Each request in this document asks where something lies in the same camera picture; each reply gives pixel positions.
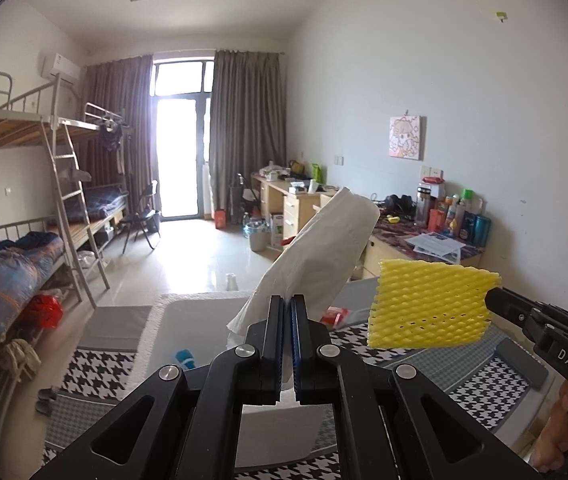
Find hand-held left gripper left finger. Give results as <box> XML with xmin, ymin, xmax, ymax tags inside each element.
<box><xmin>28</xmin><ymin>295</ymin><xmax>285</xmax><ymax>480</ymax></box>

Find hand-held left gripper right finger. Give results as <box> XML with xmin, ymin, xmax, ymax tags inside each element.
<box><xmin>290</xmin><ymin>294</ymin><xmax>541</xmax><ymax>480</ymax></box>

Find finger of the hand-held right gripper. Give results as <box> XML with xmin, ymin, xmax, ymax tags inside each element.
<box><xmin>484</xmin><ymin>285</ymin><xmax>548</xmax><ymax>329</ymax></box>

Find white foam box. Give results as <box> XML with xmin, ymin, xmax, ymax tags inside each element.
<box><xmin>134</xmin><ymin>291</ymin><xmax>359</xmax><ymax>461</ymax></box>

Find yellow foam net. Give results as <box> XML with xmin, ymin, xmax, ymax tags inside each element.
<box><xmin>366</xmin><ymin>258</ymin><xmax>501</xmax><ymax>349</ymax></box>

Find person's right hand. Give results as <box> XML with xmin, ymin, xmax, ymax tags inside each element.
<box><xmin>529</xmin><ymin>385</ymin><xmax>568</xmax><ymax>473</ymax></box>

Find red snack packet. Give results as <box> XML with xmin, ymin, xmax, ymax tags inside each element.
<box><xmin>320</xmin><ymin>306</ymin><xmax>351</xmax><ymax>328</ymax></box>

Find houndstooth table cloth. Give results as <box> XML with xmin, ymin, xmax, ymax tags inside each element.
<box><xmin>41</xmin><ymin>305</ymin><xmax>550</xmax><ymax>480</ymax></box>

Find printed paper sheets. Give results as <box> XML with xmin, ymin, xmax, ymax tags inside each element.
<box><xmin>405</xmin><ymin>232</ymin><xmax>464</xmax><ymax>263</ymax></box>

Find row of toiletry bottles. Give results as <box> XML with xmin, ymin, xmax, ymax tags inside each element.
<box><xmin>414</xmin><ymin>182</ymin><xmax>492</xmax><ymax>248</ymax></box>

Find white bucket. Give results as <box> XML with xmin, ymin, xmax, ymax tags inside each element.
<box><xmin>249</xmin><ymin>220</ymin><xmax>271</xmax><ymax>252</ymax></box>

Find white green carton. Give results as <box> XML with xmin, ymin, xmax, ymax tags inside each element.
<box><xmin>270</xmin><ymin>212</ymin><xmax>287</xmax><ymax>248</ymax></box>

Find wooden desk patterned cover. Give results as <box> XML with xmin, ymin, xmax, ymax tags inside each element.
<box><xmin>361</xmin><ymin>199</ymin><xmax>485</xmax><ymax>283</ymax></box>

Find wooden desk with drawers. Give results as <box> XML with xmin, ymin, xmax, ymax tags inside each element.
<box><xmin>251</xmin><ymin>172</ymin><xmax>339</xmax><ymax>250</ymax></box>

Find black headphones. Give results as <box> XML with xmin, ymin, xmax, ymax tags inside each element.
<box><xmin>384</xmin><ymin>194</ymin><xmax>415</xmax><ymax>216</ymax></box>

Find black trolley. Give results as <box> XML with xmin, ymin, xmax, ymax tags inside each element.
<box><xmin>229</xmin><ymin>174</ymin><xmax>259</xmax><ymax>223</ymax></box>

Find black folding chair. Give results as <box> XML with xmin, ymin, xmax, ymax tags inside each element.
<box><xmin>122</xmin><ymin>180</ymin><xmax>162</xmax><ymax>254</ymax></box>

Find glass balcony door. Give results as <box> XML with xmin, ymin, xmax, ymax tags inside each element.
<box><xmin>151</xmin><ymin>59</ymin><xmax>215</xmax><ymax>221</ymax></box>

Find brown curtain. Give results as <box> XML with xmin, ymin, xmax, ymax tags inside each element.
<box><xmin>209</xmin><ymin>49</ymin><xmax>287</xmax><ymax>221</ymax></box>
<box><xmin>82</xmin><ymin>55</ymin><xmax>155</xmax><ymax>221</ymax></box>

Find dark blue folded quilt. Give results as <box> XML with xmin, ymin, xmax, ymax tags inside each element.
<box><xmin>84</xmin><ymin>186</ymin><xmax>129</xmax><ymax>221</ymax></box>

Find dark shoe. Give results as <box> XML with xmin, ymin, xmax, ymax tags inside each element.
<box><xmin>36</xmin><ymin>387</ymin><xmax>59</xmax><ymax>416</ymax></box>

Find red plastic bag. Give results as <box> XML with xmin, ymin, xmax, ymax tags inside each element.
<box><xmin>26</xmin><ymin>294</ymin><xmax>63</xmax><ymax>330</ymax></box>

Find hanging dark clothes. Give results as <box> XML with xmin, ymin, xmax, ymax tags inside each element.
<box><xmin>98</xmin><ymin>120</ymin><xmax>132</xmax><ymax>171</ymax></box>

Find blue orange bedding bundle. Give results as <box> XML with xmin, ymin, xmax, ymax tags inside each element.
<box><xmin>0</xmin><ymin>232</ymin><xmax>64</xmax><ymax>339</ymax></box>

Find grey metal bed ladder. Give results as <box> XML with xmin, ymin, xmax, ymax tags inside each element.
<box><xmin>38</xmin><ymin>119</ymin><xmax>111</xmax><ymax>308</ymax></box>

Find white air conditioner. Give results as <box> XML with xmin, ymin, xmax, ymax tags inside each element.
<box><xmin>41</xmin><ymin>52</ymin><xmax>83</xmax><ymax>84</ymax></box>

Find cartoon wall poster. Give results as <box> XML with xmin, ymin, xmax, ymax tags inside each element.
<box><xmin>389</xmin><ymin>115</ymin><xmax>422</xmax><ymax>160</ymax></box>

